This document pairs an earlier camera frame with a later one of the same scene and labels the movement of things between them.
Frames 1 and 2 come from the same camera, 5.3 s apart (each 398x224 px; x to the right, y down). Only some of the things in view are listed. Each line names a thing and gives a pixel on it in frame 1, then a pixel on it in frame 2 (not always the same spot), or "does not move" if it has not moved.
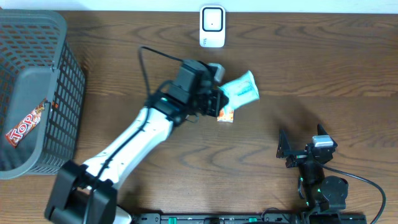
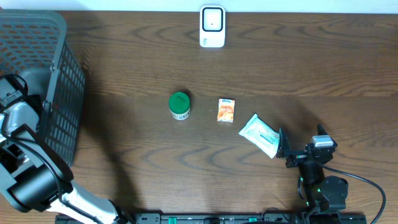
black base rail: x=276 y=218 does not move
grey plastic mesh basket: x=42 y=88 does not move
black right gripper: x=297 y=156 does not move
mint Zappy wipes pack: x=240 y=91 → x=262 y=135
